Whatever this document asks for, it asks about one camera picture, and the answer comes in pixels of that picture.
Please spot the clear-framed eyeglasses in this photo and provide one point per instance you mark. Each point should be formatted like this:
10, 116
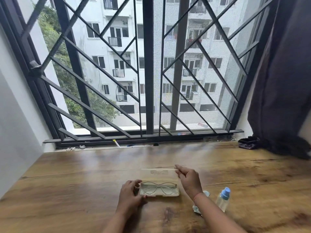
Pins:
159, 188

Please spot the small spray bottle blue cap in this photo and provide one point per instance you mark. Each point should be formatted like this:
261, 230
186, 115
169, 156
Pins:
223, 198

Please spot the black metal window grille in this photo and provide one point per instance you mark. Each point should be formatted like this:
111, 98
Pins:
49, 140

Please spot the translucent yellowish glasses case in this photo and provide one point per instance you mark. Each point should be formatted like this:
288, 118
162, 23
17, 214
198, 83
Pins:
159, 177

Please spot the green tree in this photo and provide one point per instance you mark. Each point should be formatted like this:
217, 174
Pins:
60, 65

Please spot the pink wrist thread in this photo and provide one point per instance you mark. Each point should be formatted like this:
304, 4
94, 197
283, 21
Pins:
198, 196

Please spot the light green cleaning cloth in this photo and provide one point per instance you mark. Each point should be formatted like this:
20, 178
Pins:
198, 209

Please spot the black window frame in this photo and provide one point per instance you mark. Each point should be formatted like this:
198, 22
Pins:
148, 70

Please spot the dark curtain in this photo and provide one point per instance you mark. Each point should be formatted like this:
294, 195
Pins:
281, 82

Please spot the person's right hand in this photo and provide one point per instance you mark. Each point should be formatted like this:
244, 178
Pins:
190, 180

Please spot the person's left hand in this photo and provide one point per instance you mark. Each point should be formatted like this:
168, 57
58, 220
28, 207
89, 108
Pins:
130, 198

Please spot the white stick yellow tip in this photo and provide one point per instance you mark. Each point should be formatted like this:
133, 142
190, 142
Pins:
116, 143

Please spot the white apartment building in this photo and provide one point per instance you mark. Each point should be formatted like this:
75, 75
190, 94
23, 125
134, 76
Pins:
111, 50

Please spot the blue pen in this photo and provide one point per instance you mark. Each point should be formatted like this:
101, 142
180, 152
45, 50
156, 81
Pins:
132, 145

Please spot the dark crumpled cloth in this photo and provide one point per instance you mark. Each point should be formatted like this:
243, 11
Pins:
248, 143

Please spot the person's right forearm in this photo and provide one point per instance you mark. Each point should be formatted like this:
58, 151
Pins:
217, 215

